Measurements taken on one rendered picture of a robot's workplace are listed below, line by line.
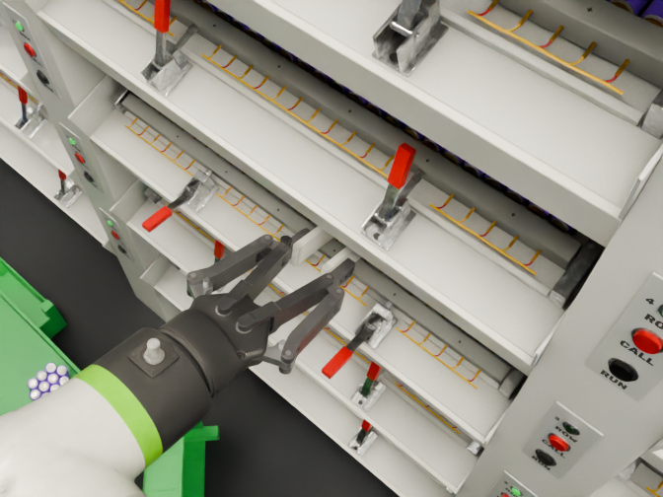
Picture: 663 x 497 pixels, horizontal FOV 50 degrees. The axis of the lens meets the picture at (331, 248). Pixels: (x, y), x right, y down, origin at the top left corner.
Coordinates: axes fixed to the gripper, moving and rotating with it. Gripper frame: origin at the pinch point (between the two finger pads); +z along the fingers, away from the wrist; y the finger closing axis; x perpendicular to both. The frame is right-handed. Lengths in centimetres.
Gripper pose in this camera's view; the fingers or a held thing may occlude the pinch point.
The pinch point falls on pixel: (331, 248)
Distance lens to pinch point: 72.9
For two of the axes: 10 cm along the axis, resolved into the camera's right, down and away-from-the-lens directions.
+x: -1.5, 6.7, 7.3
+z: 6.4, -5.0, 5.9
